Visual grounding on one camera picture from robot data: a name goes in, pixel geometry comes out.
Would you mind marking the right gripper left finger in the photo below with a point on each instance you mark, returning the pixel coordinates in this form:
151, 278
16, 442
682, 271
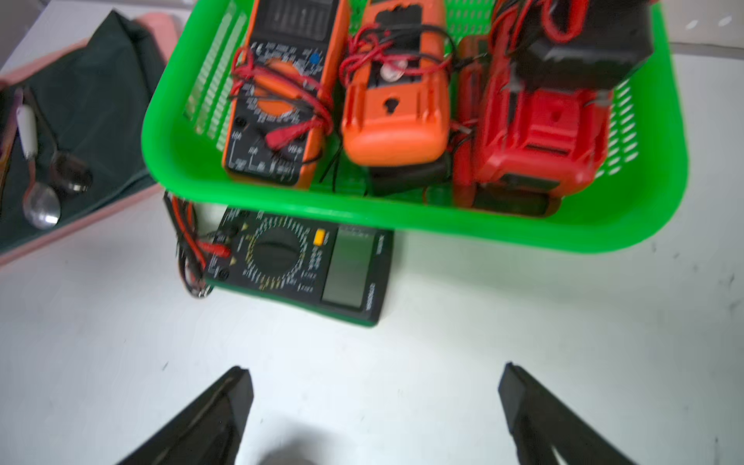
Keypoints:
208, 431

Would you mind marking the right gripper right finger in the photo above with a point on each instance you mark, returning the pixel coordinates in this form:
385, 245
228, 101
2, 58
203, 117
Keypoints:
544, 429

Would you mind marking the dark green multimeter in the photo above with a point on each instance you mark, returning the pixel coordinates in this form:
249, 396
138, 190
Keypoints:
337, 270

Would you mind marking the red multimeter with leads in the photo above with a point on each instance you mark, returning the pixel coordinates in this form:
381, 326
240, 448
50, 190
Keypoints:
521, 142

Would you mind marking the large orange multimeter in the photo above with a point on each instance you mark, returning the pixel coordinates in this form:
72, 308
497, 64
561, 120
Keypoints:
396, 75

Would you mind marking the small orange-black multimeter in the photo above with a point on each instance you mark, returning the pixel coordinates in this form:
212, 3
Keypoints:
282, 97

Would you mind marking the small black multimeter with leads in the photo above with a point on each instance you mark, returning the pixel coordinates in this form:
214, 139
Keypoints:
573, 45

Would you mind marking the green plastic basket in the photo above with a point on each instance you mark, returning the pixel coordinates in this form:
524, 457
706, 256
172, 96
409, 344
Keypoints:
636, 193

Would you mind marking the dark green cloth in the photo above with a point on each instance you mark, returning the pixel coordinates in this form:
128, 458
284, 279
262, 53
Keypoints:
95, 99

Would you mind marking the pink cutting board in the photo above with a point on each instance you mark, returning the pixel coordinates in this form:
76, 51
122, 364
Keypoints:
36, 174

